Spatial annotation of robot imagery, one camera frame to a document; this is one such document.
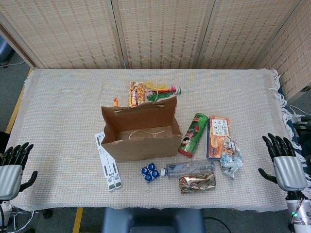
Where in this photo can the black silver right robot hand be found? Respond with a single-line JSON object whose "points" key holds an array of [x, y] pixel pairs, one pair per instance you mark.
{"points": [[289, 172]]}

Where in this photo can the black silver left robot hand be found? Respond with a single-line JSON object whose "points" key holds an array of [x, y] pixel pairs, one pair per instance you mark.
{"points": [[9, 177]]}

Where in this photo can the grey plastic wrapper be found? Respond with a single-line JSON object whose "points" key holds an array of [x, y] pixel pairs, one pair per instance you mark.
{"points": [[230, 161]]}

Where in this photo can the orange blue cracker box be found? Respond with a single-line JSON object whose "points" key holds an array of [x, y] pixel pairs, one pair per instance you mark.
{"points": [[217, 136]]}

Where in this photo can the gold red foil packet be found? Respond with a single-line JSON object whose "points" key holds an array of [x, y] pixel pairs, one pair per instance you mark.
{"points": [[196, 182]]}

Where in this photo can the clear plastic bottle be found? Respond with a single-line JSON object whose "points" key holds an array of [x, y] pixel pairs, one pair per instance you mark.
{"points": [[187, 168]]}

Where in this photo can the green chips can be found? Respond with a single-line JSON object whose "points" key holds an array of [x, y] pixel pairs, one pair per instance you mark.
{"points": [[193, 136]]}

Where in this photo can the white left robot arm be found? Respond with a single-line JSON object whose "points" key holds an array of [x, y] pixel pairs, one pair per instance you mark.
{"points": [[5, 213]]}

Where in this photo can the brown paper bag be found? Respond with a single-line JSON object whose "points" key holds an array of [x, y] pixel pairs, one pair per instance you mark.
{"points": [[143, 150]]}

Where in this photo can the colourful snack package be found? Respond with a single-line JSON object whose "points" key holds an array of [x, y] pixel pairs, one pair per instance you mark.
{"points": [[136, 94]]}

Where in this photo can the chrome stool base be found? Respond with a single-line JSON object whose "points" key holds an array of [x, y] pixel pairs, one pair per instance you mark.
{"points": [[20, 222]]}

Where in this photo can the white power strip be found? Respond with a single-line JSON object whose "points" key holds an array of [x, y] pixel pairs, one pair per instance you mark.
{"points": [[300, 117]]}

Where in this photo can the beige woven tablecloth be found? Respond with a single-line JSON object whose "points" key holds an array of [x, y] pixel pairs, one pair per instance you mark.
{"points": [[60, 121]]}

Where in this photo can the white folding laptop stand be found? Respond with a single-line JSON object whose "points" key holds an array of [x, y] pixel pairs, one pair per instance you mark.
{"points": [[109, 167]]}

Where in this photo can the woven folding screen panel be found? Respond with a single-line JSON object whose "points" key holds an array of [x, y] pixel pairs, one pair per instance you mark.
{"points": [[60, 31], [296, 48], [165, 31], [243, 31]]}

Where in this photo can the grey blue chair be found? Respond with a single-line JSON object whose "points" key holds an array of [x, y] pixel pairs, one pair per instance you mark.
{"points": [[3, 52]]}

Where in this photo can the small orange packet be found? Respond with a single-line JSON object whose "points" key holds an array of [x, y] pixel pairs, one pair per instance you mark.
{"points": [[116, 102]]}

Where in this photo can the blue toy building block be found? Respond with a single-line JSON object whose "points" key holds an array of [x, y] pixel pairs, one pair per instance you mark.
{"points": [[149, 172]]}

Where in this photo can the colourful feather shuttlecock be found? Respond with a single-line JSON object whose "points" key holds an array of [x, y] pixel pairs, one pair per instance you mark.
{"points": [[161, 92]]}

